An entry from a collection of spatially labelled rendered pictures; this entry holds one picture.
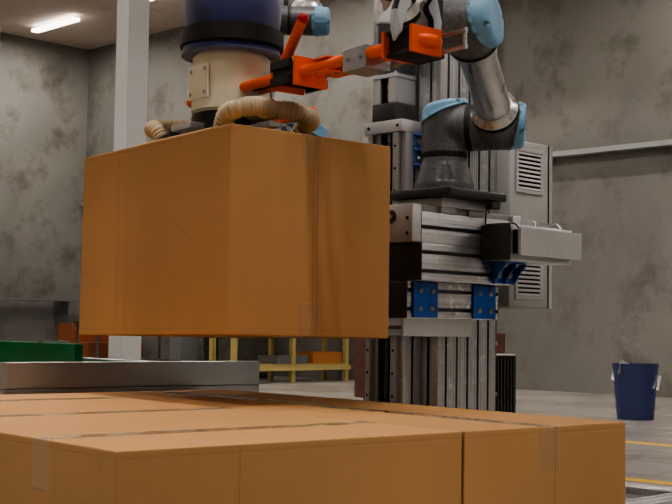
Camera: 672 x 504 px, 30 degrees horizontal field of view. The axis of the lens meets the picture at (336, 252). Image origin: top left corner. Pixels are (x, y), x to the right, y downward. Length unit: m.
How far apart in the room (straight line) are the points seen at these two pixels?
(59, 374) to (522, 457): 1.28
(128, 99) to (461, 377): 3.39
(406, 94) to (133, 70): 3.19
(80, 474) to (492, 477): 0.67
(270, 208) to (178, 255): 0.22
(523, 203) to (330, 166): 1.13
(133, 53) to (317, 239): 4.04
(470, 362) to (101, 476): 1.96
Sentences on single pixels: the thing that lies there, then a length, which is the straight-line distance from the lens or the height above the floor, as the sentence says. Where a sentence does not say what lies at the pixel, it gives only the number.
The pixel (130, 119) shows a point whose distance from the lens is 6.37.
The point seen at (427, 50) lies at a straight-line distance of 2.26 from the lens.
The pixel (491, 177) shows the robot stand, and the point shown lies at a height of 1.12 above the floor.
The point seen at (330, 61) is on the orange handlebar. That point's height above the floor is 1.21.
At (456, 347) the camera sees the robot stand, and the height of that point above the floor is 0.65.
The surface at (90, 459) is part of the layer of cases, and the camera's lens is 1.61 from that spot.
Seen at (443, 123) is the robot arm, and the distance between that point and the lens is 3.11.
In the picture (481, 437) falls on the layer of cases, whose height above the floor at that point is 0.53.
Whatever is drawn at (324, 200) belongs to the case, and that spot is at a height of 0.95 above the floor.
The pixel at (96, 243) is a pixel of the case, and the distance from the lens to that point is 2.81.
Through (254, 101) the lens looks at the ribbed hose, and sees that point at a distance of 2.56.
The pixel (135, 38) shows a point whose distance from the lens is 6.46.
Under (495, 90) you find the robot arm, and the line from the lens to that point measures 2.96.
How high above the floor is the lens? 0.70
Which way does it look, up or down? 4 degrees up
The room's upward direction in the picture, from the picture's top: 1 degrees clockwise
